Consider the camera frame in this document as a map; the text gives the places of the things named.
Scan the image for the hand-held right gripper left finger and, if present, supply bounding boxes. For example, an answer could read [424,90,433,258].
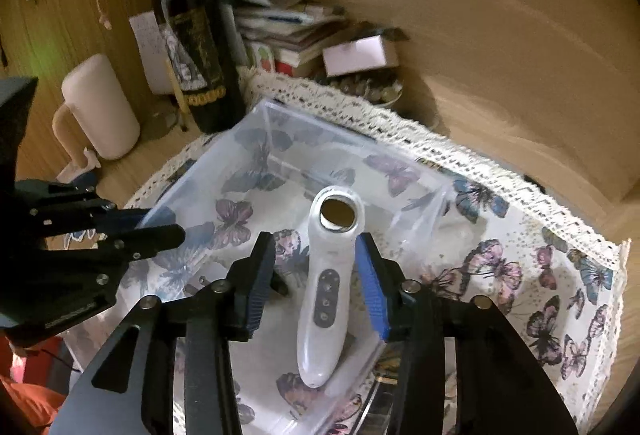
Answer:
[47,230,278,435]

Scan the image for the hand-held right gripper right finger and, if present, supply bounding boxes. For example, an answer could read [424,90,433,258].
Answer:
[354,231,588,435]

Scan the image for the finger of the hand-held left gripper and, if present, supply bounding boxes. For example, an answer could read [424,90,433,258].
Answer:
[42,224,187,284]
[15,179,177,237]

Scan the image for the white handheld facial massager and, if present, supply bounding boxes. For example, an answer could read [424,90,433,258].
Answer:
[296,185,364,389]

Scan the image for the clear plastic storage bin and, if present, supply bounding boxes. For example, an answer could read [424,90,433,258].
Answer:
[135,97,453,435]

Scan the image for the orange cloth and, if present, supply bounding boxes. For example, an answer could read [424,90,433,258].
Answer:
[0,335,66,431]

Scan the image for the cream mug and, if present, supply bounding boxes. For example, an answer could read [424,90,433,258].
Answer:
[52,54,141,162]

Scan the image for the butterfly printed lace cloth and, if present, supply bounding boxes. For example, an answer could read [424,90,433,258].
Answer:
[62,65,632,435]

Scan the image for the white paper note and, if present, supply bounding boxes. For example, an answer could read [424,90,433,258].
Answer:
[129,11,176,94]

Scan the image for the dark wine bottle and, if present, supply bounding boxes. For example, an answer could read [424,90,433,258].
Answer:
[151,0,247,134]

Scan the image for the bowl of coins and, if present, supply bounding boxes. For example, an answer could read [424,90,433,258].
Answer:
[325,70,405,108]

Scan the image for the small cardboard box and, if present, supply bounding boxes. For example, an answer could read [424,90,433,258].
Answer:
[321,34,401,76]

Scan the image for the stack of books and papers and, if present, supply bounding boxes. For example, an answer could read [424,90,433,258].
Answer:
[202,0,348,78]

